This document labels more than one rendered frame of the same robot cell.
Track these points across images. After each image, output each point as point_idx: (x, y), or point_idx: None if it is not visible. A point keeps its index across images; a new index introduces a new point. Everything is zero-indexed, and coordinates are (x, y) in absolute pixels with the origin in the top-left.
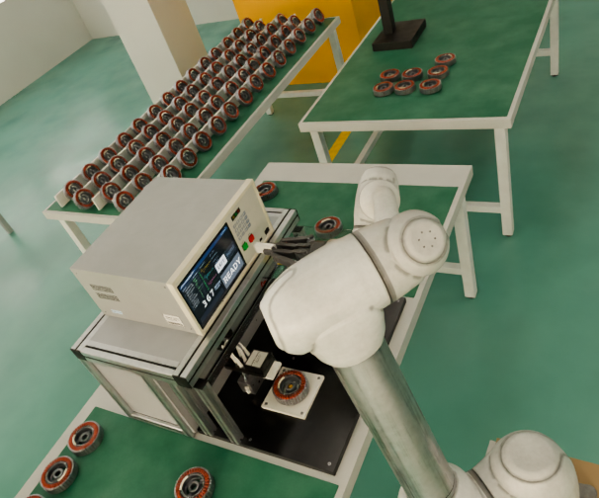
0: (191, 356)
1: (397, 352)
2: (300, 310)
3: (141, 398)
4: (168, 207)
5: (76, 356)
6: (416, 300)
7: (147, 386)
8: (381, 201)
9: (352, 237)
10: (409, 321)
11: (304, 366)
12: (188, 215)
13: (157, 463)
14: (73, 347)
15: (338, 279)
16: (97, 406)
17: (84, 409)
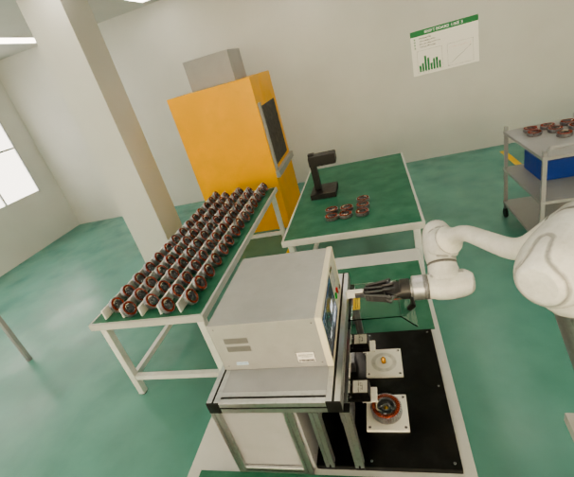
0: (332, 383)
1: (448, 366)
2: None
3: (265, 444)
4: (272, 273)
5: (209, 411)
6: (438, 330)
7: (281, 427)
8: (474, 229)
9: None
10: (442, 344)
11: (384, 391)
12: (295, 274)
13: None
14: (208, 401)
15: None
16: (203, 469)
17: (190, 475)
